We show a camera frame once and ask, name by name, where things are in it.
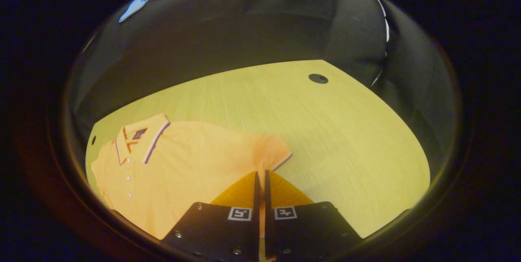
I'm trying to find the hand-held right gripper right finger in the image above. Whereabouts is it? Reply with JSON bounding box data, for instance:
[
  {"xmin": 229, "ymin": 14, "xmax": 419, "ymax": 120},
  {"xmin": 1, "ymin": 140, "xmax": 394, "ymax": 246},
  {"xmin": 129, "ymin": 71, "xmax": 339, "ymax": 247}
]
[{"xmin": 265, "ymin": 170, "xmax": 363, "ymax": 259}]

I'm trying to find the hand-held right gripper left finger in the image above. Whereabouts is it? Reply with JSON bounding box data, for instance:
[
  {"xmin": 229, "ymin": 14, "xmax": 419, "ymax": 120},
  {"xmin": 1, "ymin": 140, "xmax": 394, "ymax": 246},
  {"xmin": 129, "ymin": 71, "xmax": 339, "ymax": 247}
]
[{"xmin": 163, "ymin": 171, "xmax": 261, "ymax": 260}]

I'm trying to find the orange T-shirt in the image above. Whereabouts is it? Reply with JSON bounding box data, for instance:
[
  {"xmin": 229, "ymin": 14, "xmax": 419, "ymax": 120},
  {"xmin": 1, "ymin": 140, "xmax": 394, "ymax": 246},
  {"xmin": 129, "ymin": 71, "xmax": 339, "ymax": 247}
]
[{"xmin": 90, "ymin": 113, "xmax": 293, "ymax": 240}]

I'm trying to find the black backdrop cloth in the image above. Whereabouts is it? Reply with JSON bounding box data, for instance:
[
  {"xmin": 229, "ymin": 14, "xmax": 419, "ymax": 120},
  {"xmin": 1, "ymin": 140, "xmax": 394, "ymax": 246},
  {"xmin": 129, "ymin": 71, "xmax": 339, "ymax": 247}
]
[{"xmin": 71, "ymin": 0, "xmax": 452, "ymax": 165}]

